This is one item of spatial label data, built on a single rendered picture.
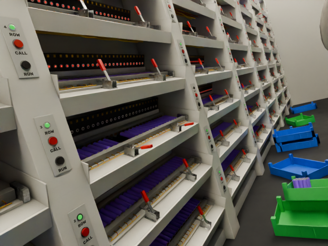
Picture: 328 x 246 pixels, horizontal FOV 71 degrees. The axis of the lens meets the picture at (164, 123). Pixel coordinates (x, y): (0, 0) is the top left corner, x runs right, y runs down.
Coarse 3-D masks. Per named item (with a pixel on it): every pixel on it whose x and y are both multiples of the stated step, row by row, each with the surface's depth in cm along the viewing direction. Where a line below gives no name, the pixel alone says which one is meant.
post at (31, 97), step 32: (0, 0) 45; (0, 32) 44; (32, 32) 49; (0, 64) 42; (32, 96) 46; (32, 128) 44; (64, 128) 50; (0, 160) 51; (32, 160) 44; (64, 192) 47; (64, 224) 46; (96, 224) 51
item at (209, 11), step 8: (176, 0) 111; (184, 0) 118; (200, 0) 141; (176, 8) 139; (184, 8) 139; (192, 8) 126; (200, 8) 134; (208, 8) 155; (184, 16) 151; (192, 16) 158; (208, 16) 146
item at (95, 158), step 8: (176, 120) 95; (184, 120) 101; (160, 128) 85; (136, 136) 76; (144, 136) 77; (120, 144) 68; (104, 152) 63; (112, 152) 65; (88, 160) 58; (96, 160) 60
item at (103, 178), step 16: (176, 112) 106; (192, 112) 101; (192, 128) 96; (144, 144) 75; (160, 144) 76; (176, 144) 86; (112, 160) 64; (128, 160) 64; (144, 160) 69; (96, 176) 55; (112, 176) 58; (128, 176) 64; (96, 192) 54
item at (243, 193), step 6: (252, 174) 158; (246, 180) 151; (252, 180) 155; (246, 186) 144; (240, 192) 137; (246, 192) 142; (234, 198) 132; (240, 198) 132; (234, 204) 126; (240, 204) 130; (216, 234) 105; (222, 234) 105; (210, 240) 102; (216, 240) 101; (222, 240) 104
